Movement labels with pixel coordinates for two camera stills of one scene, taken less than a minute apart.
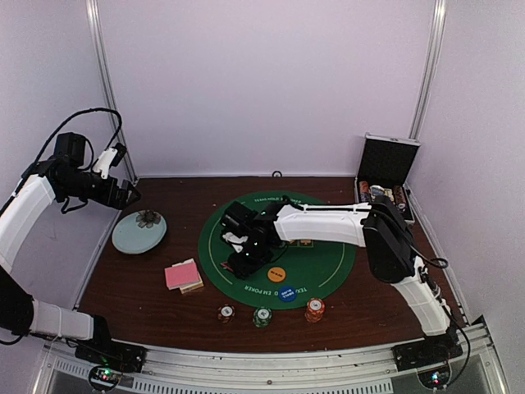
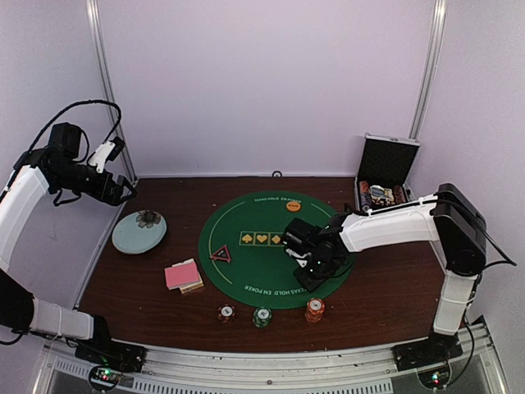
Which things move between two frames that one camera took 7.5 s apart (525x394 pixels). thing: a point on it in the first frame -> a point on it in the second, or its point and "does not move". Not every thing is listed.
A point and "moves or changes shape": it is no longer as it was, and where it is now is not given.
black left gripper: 118,203 does not move
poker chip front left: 225,313 does not move
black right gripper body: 255,258 -> 321,272
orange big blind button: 276,274 moves or changes shape
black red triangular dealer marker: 226,266 -> 222,254
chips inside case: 396,194 does not move
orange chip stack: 315,309 does not move
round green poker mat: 302,274 does not move
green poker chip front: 262,317 does not move
